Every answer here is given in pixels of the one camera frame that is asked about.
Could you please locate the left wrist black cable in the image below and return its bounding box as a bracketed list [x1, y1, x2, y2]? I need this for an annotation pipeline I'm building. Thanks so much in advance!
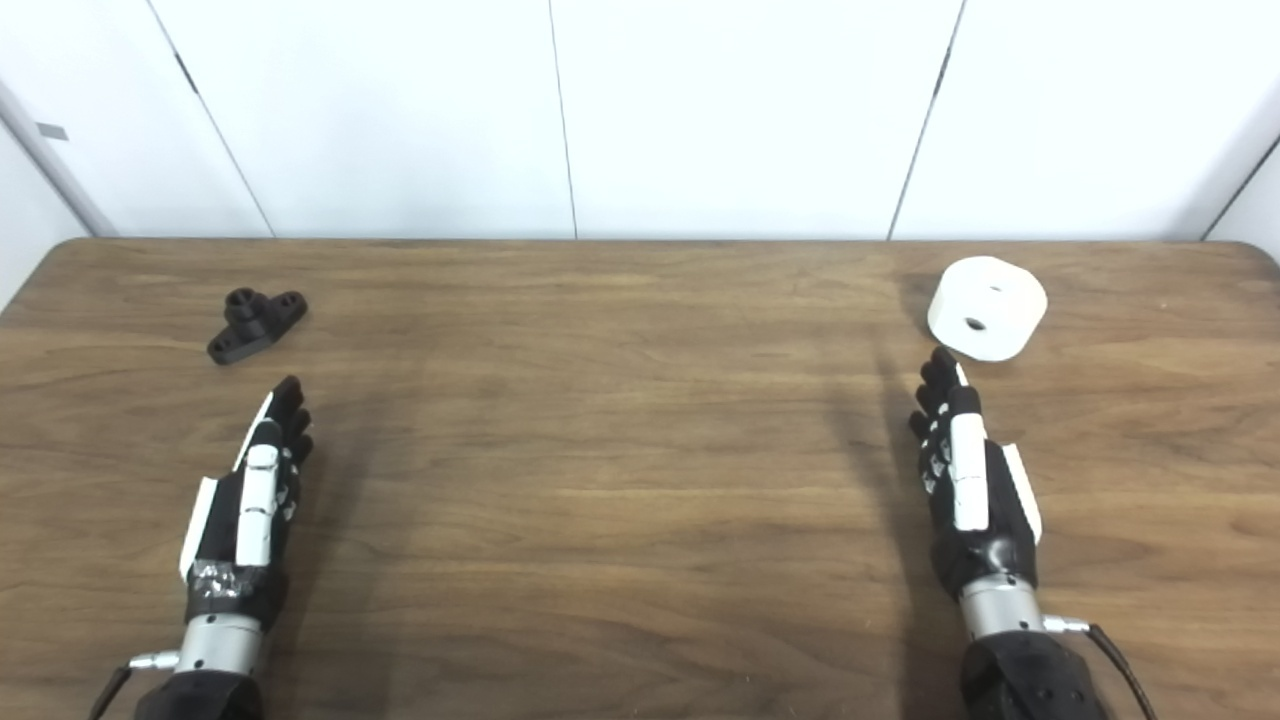
[90, 650, 182, 720]

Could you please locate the black flanged holder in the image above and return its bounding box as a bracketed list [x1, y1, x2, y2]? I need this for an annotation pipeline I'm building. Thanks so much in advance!
[207, 288, 309, 365]

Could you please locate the round white piece with holes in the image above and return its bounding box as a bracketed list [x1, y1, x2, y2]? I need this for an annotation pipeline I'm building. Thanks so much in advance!
[927, 256, 1049, 362]

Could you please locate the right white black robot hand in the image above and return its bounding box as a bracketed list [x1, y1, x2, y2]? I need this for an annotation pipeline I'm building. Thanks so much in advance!
[908, 346, 1043, 602]

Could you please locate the white wall corner post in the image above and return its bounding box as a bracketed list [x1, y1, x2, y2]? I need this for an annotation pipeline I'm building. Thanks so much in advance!
[0, 80, 119, 238]

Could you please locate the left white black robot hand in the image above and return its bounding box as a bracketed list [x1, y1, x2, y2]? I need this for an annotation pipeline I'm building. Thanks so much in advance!
[178, 375, 314, 631]

